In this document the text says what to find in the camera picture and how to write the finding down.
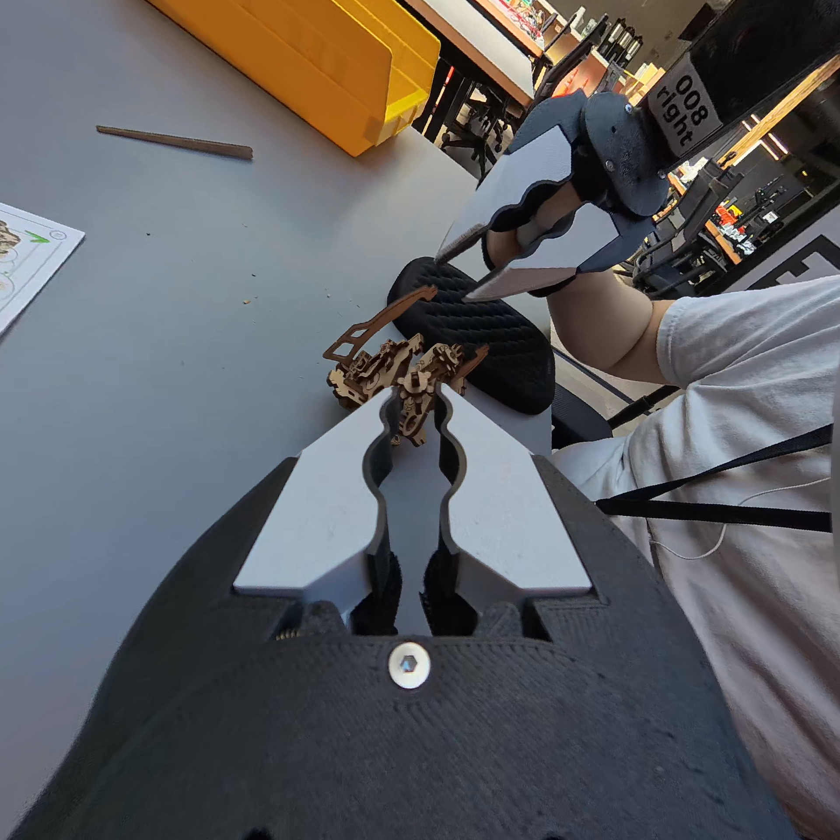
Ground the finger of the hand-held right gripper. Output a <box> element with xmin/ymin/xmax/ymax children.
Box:
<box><xmin>435</xmin><ymin>126</ymin><xmax>575</xmax><ymax>266</ymax></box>
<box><xmin>465</xmin><ymin>200</ymin><xmax>623</xmax><ymax>304</ymax></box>

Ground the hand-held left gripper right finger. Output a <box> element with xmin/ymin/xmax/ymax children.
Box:
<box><xmin>436</xmin><ymin>382</ymin><xmax>593</xmax><ymax>637</ymax></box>

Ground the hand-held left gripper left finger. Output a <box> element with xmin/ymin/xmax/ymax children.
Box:
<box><xmin>233</xmin><ymin>387</ymin><xmax>401</xmax><ymax>631</ymax></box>

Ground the wooden gear model assembly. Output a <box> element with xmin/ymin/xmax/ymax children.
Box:
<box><xmin>323</xmin><ymin>284</ymin><xmax>490</xmax><ymax>450</ymax></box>

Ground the person's right forearm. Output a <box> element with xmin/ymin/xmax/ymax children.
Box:
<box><xmin>546</xmin><ymin>270</ymin><xmax>673</xmax><ymax>383</ymax></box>

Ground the person's right hand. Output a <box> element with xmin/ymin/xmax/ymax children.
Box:
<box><xmin>486</xmin><ymin>187</ymin><xmax>581</xmax><ymax>271</ymax></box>

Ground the black mesh office chair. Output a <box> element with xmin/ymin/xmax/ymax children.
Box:
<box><xmin>440</xmin><ymin>59</ymin><xmax>519</xmax><ymax>178</ymax></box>

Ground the black wrist rest pad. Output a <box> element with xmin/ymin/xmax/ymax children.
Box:
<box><xmin>387</xmin><ymin>257</ymin><xmax>555</xmax><ymax>416</ymax></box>

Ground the wooden edged desk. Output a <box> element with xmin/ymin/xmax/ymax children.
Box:
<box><xmin>669</xmin><ymin>56</ymin><xmax>840</xmax><ymax>227</ymax></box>
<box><xmin>403</xmin><ymin>0</ymin><xmax>549</xmax><ymax>181</ymax></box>

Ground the white marker board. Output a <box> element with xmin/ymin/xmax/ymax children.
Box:
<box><xmin>738</xmin><ymin>226</ymin><xmax>840</xmax><ymax>293</ymax></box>

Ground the person in white shirt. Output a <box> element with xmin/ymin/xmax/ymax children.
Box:
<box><xmin>551</xmin><ymin>276</ymin><xmax>840</xmax><ymax>840</ymax></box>

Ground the yellow plastic bin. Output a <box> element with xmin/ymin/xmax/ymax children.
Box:
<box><xmin>146</xmin><ymin>0</ymin><xmax>442</xmax><ymax>158</ymax></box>

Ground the wooden wedge stick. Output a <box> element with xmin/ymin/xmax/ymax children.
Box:
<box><xmin>96</xmin><ymin>125</ymin><xmax>254</xmax><ymax>161</ymax></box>

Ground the white instruction booklet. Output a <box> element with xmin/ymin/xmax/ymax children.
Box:
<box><xmin>0</xmin><ymin>202</ymin><xmax>86</xmax><ymax>337</ymax></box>

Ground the black strap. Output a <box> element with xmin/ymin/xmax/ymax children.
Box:
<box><xmin>594</xmin><ymin>423</ymin><xmax>834</xmax><ymax>534</ymax></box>

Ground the thin white cable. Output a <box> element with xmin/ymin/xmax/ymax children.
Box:
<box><xmin>646</xmin><ymin>478</ymin><xmax>833</xmax><ymax>562</ymax></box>

